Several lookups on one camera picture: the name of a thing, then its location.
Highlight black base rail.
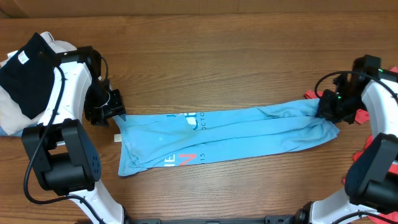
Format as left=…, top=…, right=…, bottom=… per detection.
left=124, top=214, right=351, bottom=224

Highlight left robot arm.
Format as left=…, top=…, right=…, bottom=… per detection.
left=22, top=46, right=132, bottom=223

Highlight folded beige garment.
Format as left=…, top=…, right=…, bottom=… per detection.
left=1, top=31, right=76, bottom=136

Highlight light blue t-shirt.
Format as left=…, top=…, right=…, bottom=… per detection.
left=115, top=99, right=340, bottom=177

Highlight folded blue jeans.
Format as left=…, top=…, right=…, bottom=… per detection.
left=0, top=128, right=23, bottom=138

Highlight red t-shirt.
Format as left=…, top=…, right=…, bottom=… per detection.
left=297, top=66, right=397, bottom=223

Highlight folded black shirt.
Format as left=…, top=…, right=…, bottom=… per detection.
left=1, top=33, right=60, bottom=119

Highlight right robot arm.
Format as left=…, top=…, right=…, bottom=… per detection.
left=285, top=55, right=397, bottom=223

